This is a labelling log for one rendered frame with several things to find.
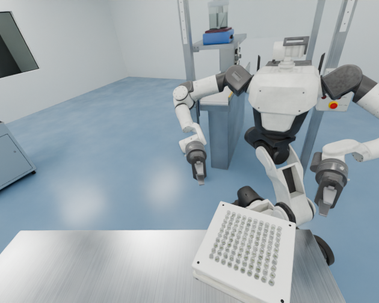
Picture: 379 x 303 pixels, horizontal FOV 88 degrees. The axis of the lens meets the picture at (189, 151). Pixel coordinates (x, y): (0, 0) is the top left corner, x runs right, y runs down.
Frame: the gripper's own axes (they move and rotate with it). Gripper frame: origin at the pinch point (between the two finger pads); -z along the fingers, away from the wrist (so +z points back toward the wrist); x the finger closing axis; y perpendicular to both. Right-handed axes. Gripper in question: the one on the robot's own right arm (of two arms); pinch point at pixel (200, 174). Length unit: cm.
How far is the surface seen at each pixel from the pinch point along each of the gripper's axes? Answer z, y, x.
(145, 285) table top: -30.1, 21.6, 12.8
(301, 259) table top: -29.7, -25.4, 12.8
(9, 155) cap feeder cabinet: 154, 215, 64
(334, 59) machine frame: 66, -94, -18
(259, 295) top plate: -39.1, -8.2, 5.5
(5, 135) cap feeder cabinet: 162, 210, 42
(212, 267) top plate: -31.2, 1.7, 5.5
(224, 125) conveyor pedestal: 116, -37, 45
